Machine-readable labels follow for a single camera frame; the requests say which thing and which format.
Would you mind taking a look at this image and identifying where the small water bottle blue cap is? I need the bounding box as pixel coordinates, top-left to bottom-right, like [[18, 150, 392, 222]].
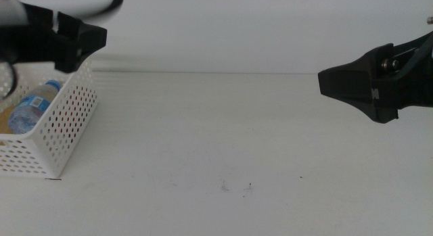
[[7, 79, 62, 135]]

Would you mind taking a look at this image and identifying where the yellow tea bottle white cap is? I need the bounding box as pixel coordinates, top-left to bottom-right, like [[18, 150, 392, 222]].
[[0, 105, 17, 146]]

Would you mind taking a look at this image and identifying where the white perforated plastic basket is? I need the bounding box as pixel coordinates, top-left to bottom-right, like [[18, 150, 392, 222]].
[[0, 60, 99, 179]]

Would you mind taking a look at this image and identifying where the thin black cable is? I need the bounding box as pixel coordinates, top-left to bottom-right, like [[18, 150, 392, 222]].
[[0, 61, 18, 100]]

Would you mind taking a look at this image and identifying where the black braided cable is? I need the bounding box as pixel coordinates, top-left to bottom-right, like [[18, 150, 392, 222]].
[[79, 0, 124, 21]]

